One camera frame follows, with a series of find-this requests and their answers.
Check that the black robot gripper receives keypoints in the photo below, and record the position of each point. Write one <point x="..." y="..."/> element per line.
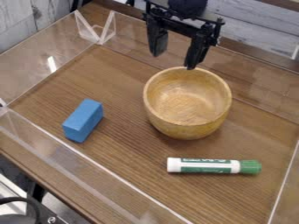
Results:
<point x="186" y="17"/>

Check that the blue foam block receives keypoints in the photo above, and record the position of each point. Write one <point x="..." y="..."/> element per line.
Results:
<point x="83" y="120"/>

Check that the brown wooden bowl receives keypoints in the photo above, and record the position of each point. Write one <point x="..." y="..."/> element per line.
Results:
<point x="187" y="102"/>

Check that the green and white marker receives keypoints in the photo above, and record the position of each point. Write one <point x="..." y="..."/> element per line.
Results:
<point x="215" y="166"/>

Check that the clear acrylic corner bracket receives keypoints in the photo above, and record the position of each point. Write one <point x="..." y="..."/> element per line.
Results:
<point x="95" y="33"/>

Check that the black metal bracket with bolt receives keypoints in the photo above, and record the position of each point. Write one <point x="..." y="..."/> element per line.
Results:
<point x="50" y="217"/>

